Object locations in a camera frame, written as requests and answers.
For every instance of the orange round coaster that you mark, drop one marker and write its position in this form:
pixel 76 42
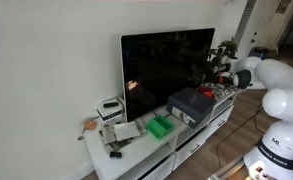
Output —
pixel 90 125

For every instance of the small black remote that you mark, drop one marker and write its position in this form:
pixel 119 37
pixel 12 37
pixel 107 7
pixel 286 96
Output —
pixel 116 155

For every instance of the potted green plant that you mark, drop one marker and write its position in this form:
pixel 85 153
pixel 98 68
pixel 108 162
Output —
pixel 217 59

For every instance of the papers and booklets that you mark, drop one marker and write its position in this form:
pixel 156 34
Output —
pixel 116 135

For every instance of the red plastic bowl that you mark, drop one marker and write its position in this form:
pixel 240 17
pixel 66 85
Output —
pixel 206 91

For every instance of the small white router box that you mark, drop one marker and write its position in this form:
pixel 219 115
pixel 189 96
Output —
pixel 110 110

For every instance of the large black flat television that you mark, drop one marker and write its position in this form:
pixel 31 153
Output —
pixel 157 65

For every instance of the dark blue cardboard box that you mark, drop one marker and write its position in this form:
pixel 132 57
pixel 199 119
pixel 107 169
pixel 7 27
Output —
pixel 190 106

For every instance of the green plastic bowl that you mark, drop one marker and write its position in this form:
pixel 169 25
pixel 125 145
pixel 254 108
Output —
pixel 159 126

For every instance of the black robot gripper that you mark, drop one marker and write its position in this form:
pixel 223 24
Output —
pixel 228 79

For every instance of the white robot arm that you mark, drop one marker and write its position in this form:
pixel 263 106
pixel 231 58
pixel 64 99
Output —
pixel 272 156

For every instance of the white tv stand cabinet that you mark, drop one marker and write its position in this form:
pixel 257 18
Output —
pixel 149 158

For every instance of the striped white grey towel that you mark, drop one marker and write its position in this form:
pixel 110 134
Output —
pixel 221 89

